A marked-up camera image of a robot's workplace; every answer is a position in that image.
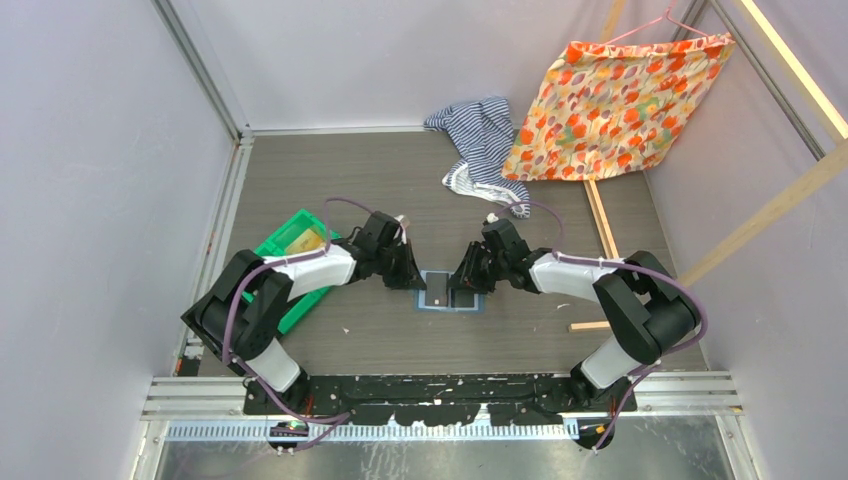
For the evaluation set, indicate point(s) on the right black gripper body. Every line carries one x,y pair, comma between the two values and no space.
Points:
500,263

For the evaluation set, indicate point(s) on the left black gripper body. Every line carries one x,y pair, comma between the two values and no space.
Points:
385,255

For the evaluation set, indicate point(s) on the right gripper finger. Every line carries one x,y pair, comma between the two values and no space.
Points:
460,279
478,274

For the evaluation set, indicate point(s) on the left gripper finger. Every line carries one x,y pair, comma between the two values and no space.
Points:
399,276
407,256

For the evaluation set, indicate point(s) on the black credit card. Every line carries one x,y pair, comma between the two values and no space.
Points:
437,292

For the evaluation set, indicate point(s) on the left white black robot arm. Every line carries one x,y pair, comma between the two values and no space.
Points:
237,319

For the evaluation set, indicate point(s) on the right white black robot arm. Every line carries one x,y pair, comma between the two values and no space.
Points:
649,312

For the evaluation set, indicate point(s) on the yellow card in bin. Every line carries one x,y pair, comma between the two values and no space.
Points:
308,240

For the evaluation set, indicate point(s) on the green plastic bin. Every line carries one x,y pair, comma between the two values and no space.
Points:
274,245

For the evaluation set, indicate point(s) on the blue white striped cloth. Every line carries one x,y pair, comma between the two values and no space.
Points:
483,135

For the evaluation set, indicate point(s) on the orange floral cloth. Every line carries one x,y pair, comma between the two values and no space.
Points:
606,110

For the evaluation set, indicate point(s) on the pink clothes hanger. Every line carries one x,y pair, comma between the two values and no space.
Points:
652,23

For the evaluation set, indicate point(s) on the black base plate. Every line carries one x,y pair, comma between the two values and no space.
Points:
437,400

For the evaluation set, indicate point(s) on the aluminium front rail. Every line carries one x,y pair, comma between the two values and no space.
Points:
211,409

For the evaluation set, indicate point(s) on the wooden frame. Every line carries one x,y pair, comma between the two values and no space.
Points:
749,198

